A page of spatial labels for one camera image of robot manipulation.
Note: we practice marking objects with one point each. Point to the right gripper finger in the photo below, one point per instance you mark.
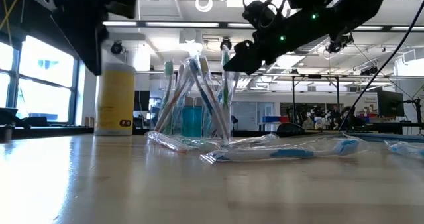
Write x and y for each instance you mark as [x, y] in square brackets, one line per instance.
[243, 60]

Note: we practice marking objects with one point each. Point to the blue toothbrush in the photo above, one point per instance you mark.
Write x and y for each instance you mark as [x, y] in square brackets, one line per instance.
[194, 66]
[251, 140]
[407, 149]
[291, 153]

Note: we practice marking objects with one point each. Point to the clear acrylic organizer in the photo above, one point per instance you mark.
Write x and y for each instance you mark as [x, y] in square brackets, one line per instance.
[172, 134]

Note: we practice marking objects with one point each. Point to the red toothbrush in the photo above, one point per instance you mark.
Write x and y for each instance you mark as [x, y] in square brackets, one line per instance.
[172, 144]

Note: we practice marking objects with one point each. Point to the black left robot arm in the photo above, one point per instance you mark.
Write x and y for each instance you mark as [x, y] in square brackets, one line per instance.
[83, 35]

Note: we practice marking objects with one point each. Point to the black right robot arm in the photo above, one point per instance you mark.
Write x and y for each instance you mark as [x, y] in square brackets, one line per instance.
[348, 12]

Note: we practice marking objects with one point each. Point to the black ceiling spotlight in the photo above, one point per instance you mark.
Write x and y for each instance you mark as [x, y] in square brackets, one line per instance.
[226, 44]
[369, 71]
[338, 45]
[116, 47]

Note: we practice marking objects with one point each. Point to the blue storage bin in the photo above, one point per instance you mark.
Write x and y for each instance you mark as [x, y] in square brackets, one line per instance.
[271, 119]

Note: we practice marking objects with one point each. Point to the long ceiling light bar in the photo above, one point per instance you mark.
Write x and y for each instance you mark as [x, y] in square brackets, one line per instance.
[182, 24]

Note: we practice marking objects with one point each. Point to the person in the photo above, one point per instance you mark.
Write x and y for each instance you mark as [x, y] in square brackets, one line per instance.
[348, 114]

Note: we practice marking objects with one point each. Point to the dark background screen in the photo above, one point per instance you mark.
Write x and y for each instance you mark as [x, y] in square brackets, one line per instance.
[141, 100]

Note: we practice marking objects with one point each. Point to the black computer monitor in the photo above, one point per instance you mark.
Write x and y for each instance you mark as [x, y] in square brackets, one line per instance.
[391, 103]

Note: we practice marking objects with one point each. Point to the yellow canister with white lid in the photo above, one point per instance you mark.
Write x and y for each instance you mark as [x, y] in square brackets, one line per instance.
[114, 101]

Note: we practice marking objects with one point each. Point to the black monitor stand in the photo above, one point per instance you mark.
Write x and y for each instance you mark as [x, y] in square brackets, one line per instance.
[419, 114]

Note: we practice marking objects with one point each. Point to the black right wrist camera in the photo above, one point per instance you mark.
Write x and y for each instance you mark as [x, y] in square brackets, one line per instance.
[258, 15]

